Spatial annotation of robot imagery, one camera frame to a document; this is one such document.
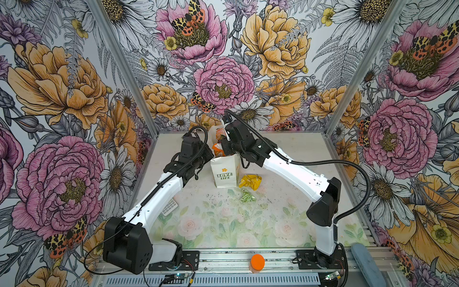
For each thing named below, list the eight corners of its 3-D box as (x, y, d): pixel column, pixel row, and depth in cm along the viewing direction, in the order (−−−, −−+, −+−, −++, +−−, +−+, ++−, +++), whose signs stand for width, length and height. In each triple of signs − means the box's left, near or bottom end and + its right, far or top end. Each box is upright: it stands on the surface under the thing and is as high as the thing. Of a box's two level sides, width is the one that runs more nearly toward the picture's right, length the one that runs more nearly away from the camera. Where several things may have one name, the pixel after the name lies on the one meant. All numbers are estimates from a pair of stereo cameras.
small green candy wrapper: (241, 203, 92) (241, 199, 89) (240, 192, 96) (241, 188, 93) (255, 203, 92) (256, 199, 89) (254, 192, 96) (255, 188, 93)
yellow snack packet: (239, 187, 98) (240, 179, 91) (245, 177, 101) (246, 169, 95) (255, 195, 95) (257, 187, 88) (260, 185, 99) (262, 177, 92)
